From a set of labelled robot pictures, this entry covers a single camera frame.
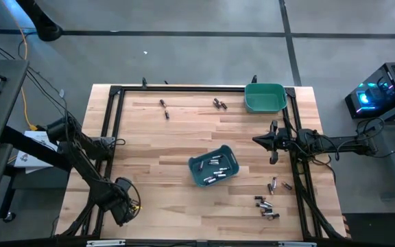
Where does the black yellow striped platform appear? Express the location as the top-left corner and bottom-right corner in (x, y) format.
(342, 212), (395, 247)

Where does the silver metal bracket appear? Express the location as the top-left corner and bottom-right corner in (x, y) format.
(277, 241), (318, 247)
(86, 239), (127, 247)

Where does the black floor cable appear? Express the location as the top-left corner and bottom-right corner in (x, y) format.
(0, 32), (71, 121)

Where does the black aluminium table frame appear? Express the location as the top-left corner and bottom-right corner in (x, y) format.
(55, 84), (348, 241)

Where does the black crossbeam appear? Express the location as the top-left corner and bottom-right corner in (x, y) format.
(0, 125), (74, 172)

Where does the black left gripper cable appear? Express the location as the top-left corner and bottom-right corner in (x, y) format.
(114, 176), (143, 215)

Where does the green plastic bin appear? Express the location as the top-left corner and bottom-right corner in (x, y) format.
(243, 82), (288, 115)

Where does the black stand base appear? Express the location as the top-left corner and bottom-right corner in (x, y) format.
(14, 0), (64, 43)

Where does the white paper booklet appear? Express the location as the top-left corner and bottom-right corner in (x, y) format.
(13, 130), (62, 174)

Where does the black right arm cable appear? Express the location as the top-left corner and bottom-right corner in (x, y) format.
(356, 117), (385, 162)

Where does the grey side table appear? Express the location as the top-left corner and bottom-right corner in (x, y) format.
(0, 59), (30, 146)

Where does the yellow cable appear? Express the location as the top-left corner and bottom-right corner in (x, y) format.
(1, 0), (40, 132)

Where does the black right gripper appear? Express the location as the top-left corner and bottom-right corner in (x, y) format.
(252, 119), (293, 165)

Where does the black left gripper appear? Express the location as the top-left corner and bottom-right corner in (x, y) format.
(108, 176), (143, 228)

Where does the dark teal plastic bin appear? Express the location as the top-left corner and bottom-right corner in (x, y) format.
(187, 144), (240, 188)

